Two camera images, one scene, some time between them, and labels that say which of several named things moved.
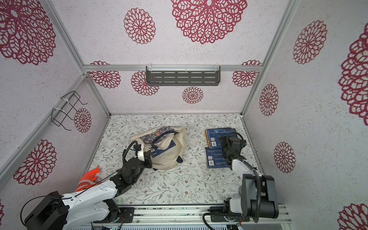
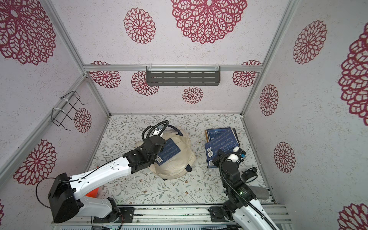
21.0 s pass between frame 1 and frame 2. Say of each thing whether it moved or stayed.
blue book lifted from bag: stayed
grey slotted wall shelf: stayed
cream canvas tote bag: moved
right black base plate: stayed
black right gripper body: moved
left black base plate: stayed
